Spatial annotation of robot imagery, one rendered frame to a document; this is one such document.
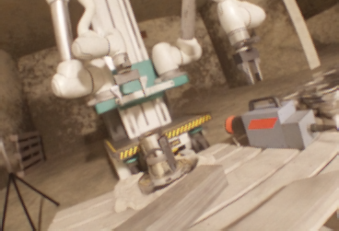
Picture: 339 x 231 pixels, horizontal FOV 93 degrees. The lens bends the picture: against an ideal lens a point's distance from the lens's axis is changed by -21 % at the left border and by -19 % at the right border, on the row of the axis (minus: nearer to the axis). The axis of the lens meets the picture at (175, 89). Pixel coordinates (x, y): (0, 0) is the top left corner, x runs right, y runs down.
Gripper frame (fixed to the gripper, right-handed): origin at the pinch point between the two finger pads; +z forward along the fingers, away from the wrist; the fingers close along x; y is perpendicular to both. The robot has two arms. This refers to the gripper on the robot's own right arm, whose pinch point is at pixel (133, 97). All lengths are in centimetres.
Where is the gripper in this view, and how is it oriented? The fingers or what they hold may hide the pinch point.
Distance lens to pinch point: 103.3
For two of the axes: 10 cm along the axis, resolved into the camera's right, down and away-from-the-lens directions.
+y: -4.0, 1.7, 9.0
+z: 3.4, 9.4, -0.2
